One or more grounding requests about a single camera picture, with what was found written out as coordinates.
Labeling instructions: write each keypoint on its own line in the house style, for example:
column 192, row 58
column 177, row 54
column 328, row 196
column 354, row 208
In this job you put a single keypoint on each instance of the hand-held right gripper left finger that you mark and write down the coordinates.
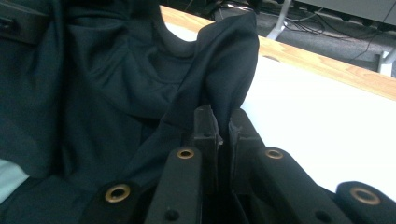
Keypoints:
column 205, row 130

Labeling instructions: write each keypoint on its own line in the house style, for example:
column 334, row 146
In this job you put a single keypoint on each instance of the black and mint green shirt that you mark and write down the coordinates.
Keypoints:
column 109, row 93

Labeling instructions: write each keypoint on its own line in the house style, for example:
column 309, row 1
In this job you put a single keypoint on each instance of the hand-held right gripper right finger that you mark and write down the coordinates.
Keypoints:
column 244, row 140

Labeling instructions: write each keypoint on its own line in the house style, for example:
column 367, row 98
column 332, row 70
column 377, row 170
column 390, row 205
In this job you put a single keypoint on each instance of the white metal desk frame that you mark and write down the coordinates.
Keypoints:
column 278, row 25

